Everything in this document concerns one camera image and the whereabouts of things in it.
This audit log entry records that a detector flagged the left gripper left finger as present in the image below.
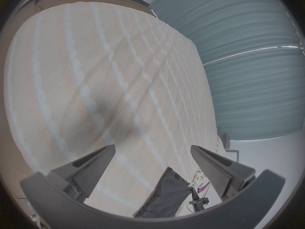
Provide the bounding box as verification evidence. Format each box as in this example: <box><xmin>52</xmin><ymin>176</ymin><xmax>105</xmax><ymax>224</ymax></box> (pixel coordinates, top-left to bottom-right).
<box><xmin>49</xmin><ymin>145</ymin><xmax>116</xmax><ymax>200</ymax></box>

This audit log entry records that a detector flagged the grey bedside table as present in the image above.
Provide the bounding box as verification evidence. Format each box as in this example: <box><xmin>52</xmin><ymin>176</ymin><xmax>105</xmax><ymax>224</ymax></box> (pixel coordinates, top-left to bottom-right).
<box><xmin>217</xmin><ymin>127</ymin><xmax>230</xmax><ymax>150</ymax></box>

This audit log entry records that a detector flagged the bed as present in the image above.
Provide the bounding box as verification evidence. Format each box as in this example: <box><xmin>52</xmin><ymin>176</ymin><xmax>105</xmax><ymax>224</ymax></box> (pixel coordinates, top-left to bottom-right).
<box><xmin>3</xmin><ymin>1</ymin><xmax>239</xmax><ymax>218</ymax></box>

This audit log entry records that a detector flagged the black T-shirt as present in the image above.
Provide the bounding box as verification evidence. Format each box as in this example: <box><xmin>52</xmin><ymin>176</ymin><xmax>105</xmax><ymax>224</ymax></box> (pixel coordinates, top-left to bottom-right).
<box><xmin>132</xmin><ymin>167</ymin><xmax>199</xmax><ymax>218</ymax></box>

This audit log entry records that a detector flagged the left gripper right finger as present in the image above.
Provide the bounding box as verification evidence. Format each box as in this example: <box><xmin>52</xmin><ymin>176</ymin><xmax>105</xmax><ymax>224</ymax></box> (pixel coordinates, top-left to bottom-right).
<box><xmin>191</xmin><ymin>145</ymin><xmax>256</xmax><ymax>199</ymax></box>

